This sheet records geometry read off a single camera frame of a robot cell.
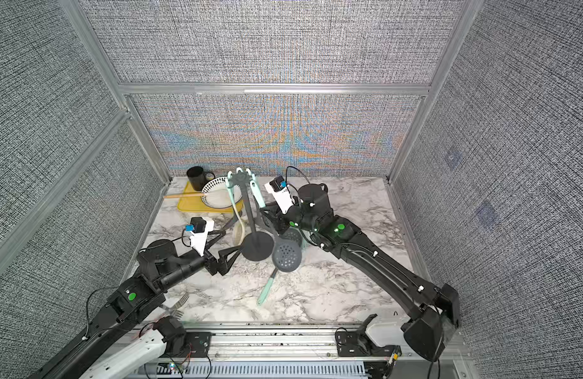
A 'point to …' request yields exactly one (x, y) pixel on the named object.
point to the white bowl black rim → (216, 193)
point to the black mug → (197, 177)
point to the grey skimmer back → (287, 254)
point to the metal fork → (175, 313)
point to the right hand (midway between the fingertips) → (264, 202)
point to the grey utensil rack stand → (256, 245)
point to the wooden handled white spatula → (205, 195)
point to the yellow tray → (197, 203)
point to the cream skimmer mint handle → (265, 290)
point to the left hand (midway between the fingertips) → (237, 238)
